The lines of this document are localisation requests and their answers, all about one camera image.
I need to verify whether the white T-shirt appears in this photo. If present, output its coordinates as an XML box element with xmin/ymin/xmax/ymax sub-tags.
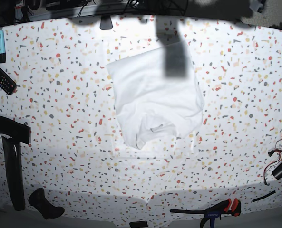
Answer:
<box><xmin>107</xmin><ymin>41</ymin><xmax>204</xmax><ymax>149</ymax></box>

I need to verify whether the terrazzo pattern tablecloth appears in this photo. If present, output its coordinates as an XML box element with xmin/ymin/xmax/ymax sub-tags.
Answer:
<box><xmin>0</xmin><ymin>15</ymin><xmax>282</xmax><ymax>228</ymax></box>

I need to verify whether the black clip at table edge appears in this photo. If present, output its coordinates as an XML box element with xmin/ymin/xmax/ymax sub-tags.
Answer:
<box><xmin>100</xmin><ymin>15</ymin><xmax>113</xmax><ymax>30</ymax></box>

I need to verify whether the small black flat bar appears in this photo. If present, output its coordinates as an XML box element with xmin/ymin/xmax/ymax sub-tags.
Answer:
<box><xmin>129</xmin><ymin>221</ymin><xmax>148</xmax><ymax>228</ymax></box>

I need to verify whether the black T-shaped stand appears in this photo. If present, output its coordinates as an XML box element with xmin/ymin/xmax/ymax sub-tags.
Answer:
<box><xmin>0</xmin><ymin>116</ymin><xmax>30</xmax><ymax>211</ymax></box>

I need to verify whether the black orange bar clamp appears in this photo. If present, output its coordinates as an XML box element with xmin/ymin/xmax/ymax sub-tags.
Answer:
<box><xmin>170</xmin><ymin>198</ymin><xmax>242</xmax><ymax>228</ymax></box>

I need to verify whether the black game controller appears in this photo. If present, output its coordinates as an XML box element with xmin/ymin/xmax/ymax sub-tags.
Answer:
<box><xmin>28</xmin><ymin>188</ymin><xmax>65</xmax><ymax>219</ymax></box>

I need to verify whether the black remote control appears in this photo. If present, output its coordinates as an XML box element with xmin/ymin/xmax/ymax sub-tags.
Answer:
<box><xmin>0</xmin><ymin>68</ymin><xmax>17</xmax><ymax>95</ymax></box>

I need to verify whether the blue highlighter marker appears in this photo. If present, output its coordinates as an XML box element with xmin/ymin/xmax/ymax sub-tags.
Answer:
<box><xmin>0</xmin><ymin>30</ymin><xmax>6</xmax><ymax>63</ymax></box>

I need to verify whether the aluminium rail at back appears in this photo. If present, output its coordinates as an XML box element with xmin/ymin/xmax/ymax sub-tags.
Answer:
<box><xmin>24</xmin><ymin>6</ymin><xmax>94</xmax><ymax>22</ymax></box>

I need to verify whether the black cable sleeve piece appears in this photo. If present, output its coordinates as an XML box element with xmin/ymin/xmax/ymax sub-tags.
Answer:
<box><xmin>252</xmin><ymin>191</ymin><xmax>276</xmax><ymax>202</ymax></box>

